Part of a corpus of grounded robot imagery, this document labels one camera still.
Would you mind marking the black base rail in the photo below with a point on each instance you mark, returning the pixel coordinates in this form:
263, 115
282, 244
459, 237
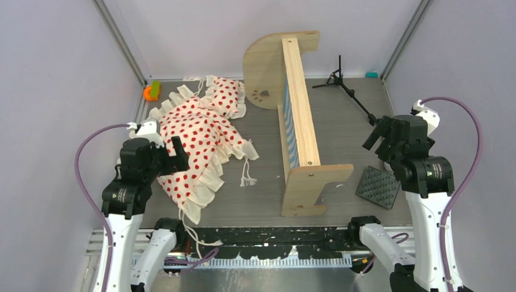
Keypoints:
271, 247

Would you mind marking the orange green toy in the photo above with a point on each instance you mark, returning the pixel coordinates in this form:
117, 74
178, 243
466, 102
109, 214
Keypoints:
152, 91

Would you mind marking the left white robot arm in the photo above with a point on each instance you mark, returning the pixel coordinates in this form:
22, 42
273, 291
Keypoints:
122, 211

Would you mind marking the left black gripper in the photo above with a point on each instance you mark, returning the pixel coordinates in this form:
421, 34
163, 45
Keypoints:
176, 162

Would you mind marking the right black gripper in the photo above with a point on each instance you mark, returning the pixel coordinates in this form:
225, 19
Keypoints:
383, 127

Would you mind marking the black perforated pad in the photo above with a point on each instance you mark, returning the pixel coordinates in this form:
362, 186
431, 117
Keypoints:
378, 187

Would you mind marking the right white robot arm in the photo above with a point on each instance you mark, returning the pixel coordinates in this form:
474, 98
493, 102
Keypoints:
429, 187

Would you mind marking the strawberry print ruffled blanket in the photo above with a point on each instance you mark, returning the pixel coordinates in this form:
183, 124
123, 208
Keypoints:
209, 140

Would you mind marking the wooden pet bed frame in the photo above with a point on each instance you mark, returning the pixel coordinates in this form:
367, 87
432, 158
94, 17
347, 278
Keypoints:
274, 79

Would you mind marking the teal small block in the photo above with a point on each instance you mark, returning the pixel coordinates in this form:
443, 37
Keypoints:
371, 75

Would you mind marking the strawberry print small pillow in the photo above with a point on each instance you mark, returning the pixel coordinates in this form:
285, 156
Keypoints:
226, 96

